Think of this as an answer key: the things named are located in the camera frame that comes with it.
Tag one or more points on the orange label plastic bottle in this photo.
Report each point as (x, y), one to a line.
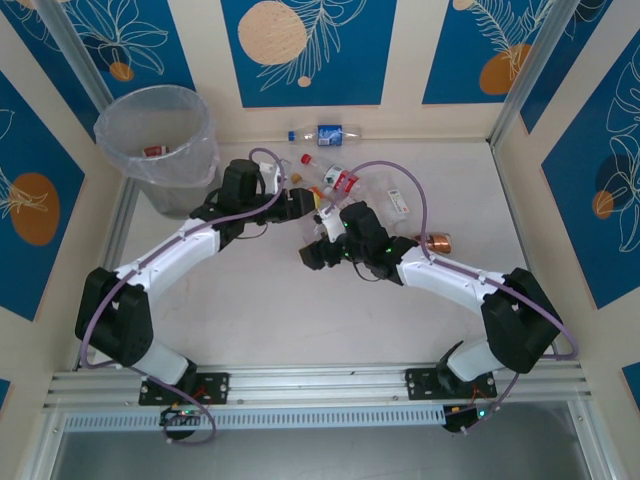
(296, 177)

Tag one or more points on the red cap plastic bottle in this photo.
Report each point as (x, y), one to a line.
(336, 176)

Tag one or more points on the clear white label bottle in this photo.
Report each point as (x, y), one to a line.
(398, 200)

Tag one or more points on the blue label plastic bottle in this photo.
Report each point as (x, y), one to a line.
(329, 135)

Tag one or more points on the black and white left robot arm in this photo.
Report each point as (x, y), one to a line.
(165, 255)

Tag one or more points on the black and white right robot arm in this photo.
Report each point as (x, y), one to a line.
(450, 277)

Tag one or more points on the grey round waste bin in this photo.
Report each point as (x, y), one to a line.
(185, 205)

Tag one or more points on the grey metal panel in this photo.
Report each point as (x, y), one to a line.
(320, 455)

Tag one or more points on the small circuit board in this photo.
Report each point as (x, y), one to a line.
(180, 416)
(457, 420)

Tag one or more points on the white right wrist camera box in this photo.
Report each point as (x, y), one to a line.
(330, 225)

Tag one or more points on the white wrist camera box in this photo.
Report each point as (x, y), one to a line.
(330, 225)
(272, 175)

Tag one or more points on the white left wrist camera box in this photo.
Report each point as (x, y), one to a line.
(272, 175)

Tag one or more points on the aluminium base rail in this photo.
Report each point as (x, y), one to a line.
(320, 385)

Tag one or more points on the blue floral wall panel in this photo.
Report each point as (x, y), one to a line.
(350, 50)
(45, 50)
(590, 200)
(150, 30)
(450, 50)
(575, 40)
(25, 150)

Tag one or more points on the aluminium frame post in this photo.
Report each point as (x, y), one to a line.
(80, 50)
(525, 75)

